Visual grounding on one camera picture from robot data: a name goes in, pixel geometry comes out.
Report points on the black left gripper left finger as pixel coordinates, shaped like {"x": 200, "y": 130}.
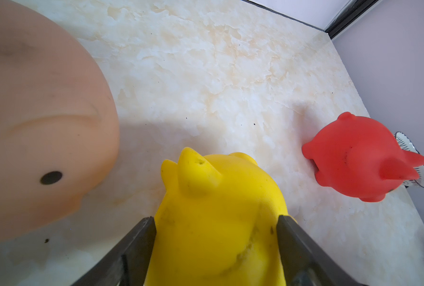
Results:
{"x": 126, "y": 264}

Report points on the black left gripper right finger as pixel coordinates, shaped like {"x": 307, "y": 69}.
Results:
{"x": 304, "y": 262}

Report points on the yellow piggy bank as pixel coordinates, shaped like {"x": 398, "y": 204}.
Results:
{"x": 216, "y": 225}

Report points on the pink piggy bank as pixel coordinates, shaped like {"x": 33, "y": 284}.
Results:
{"x": 59, "y": 128}

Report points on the red piggy bank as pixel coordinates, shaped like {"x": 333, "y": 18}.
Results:
{"x": 360, "y": 158}

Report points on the white sink strainer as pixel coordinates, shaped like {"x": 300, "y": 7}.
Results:
{"x": 411, "y": 153}

